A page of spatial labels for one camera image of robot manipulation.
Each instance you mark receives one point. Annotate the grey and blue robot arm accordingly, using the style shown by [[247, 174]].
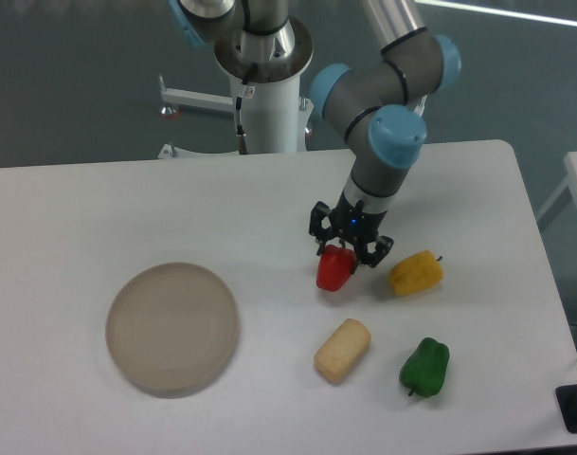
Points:
[[376, 177]]

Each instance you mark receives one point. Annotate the yellow bell pepper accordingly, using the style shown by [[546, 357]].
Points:
[[415, 273]]

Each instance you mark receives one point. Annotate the green bell pepper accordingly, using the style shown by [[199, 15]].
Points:
[[425, 370]]

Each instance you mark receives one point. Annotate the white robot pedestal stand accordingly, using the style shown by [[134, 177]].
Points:
[[264, 50]]

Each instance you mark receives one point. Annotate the round beige plate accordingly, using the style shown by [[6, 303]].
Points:
[[172, 329]]

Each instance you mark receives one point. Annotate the black device at table edge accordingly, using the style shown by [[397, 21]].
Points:
[[567, 401]]

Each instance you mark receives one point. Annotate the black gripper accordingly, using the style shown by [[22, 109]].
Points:
[[351, 223]]

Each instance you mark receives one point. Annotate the red bell pepper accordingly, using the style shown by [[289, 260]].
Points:
[[335, 267]]

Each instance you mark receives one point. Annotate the beige bread loaf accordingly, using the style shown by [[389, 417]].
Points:
[[342, 350]]

